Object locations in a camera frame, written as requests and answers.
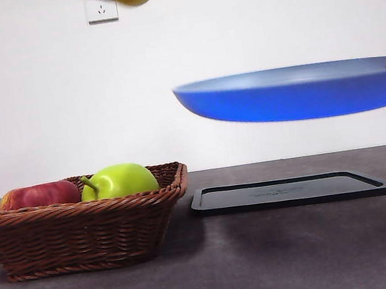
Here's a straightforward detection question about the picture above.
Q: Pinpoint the red apple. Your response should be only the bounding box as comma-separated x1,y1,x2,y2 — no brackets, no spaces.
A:
0,178,83,215

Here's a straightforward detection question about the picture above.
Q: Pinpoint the blue round plate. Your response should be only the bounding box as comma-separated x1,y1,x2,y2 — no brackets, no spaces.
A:
171,52,386,139

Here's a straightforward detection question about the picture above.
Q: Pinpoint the black flat tray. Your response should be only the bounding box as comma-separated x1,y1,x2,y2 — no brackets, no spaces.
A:
188,162,386,223

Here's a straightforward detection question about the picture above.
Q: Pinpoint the green apple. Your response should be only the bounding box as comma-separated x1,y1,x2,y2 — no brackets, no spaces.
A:
76,158,162,204

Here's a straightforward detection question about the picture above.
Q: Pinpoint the brown wicker basket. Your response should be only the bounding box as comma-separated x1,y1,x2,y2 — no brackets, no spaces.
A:
0,159,200,286

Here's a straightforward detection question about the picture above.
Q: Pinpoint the white wall socket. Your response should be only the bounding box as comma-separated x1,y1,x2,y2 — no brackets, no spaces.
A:
85,0,120,26

